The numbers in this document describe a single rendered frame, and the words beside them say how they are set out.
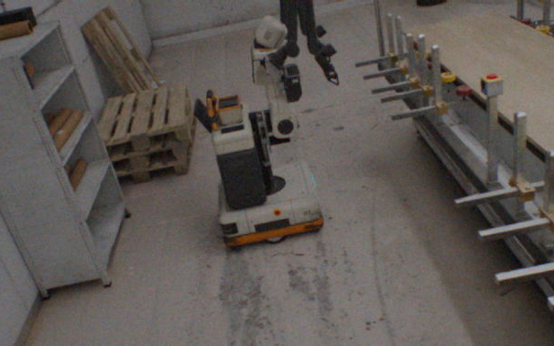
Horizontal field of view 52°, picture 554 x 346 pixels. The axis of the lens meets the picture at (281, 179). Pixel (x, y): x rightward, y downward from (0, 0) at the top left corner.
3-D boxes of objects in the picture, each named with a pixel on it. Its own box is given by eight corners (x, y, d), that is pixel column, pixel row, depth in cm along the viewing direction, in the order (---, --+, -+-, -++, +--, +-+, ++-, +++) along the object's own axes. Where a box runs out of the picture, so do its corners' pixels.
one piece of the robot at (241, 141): (232, 228, 371) (200, 110, 331) (231, 188, 419) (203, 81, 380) (282, 218, 370) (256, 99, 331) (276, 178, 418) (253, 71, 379)
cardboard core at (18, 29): (-24, 32, 337) (25, 22, 337) (-19, 28, 344) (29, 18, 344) (-18, 45, 341) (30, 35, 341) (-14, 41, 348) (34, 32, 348)
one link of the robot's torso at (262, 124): (263, 154, 369) (255, 119, 358) (260, 137, 394) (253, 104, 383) (303, 145, 369) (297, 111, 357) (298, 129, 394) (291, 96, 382)
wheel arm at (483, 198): (457, 210, 229) (456, 201, 227) (453, 207, 232) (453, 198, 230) (562, 189, 229) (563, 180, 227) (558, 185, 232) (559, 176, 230)
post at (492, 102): (490, 187, 260) (488, 95, 239) (485, 182, 265) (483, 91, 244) (499, 185, 260) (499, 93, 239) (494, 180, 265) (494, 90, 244)
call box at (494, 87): (487, 99, 238) (486, 81, 235) (480, 93, 245) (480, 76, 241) (503, 95, 238) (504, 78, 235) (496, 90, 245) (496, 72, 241)
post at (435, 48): (437, 127, 327) (432, 46, 304) (435, 124, 330) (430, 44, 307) (443, 126, 327) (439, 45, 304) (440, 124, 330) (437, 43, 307)
